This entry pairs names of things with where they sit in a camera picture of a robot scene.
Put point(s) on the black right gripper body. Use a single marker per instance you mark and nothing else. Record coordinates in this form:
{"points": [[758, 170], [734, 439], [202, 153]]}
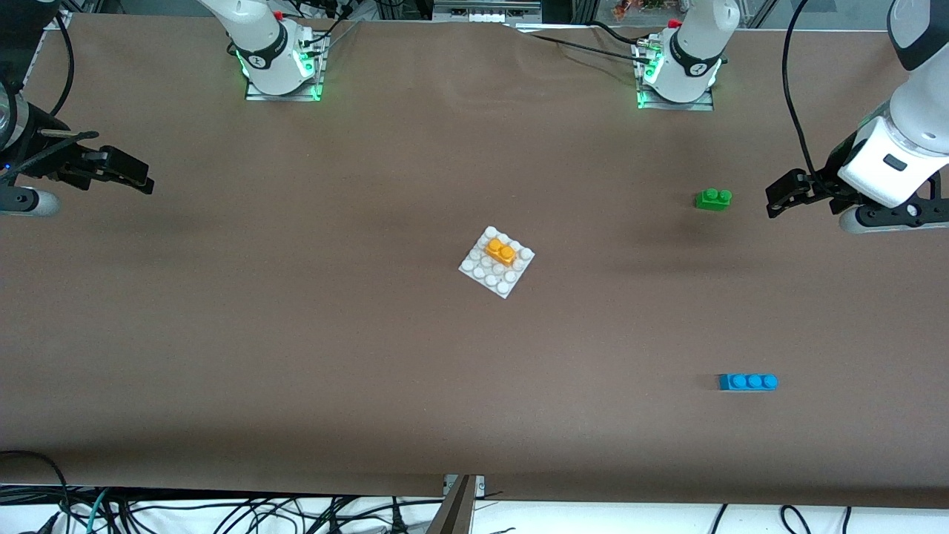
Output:
{"points": [[53, 164]]}

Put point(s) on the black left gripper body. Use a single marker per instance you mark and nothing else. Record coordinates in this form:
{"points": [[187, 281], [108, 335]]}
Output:
{"points": [[832, 180]]}

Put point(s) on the yellow two-stud block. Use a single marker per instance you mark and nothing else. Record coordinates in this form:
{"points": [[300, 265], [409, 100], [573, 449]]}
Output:
{"points": [[502, 251]]}

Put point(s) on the white studded base plate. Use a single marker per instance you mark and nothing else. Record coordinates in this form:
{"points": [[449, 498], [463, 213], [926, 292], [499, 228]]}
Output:
{"points": [[482, 271]]}

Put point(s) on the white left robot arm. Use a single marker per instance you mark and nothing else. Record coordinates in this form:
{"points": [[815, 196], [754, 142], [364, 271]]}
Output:
{"points": [[912, 126]]}

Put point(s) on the green two-stud block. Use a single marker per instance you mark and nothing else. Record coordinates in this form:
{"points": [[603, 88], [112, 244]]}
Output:
{"points": [[712, 199]]}

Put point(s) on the blue three-stud block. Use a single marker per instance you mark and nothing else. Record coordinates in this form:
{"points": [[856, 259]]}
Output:
{"points": [[747, 382]]}

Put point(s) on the white power strip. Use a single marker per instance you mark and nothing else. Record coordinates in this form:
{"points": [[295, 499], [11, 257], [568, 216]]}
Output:
{"points": [[485, 11]]}

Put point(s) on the brown table cover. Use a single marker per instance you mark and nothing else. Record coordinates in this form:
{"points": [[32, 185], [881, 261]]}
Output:
{"points": [[445, 371]]}

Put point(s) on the metal table clamp bracket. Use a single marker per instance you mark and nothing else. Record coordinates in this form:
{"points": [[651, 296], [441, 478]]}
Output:
{"points": [[480, 486]]}

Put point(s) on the wooden support post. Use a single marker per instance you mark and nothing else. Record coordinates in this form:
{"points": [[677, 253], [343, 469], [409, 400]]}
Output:
{"points": [[454, 512]]}

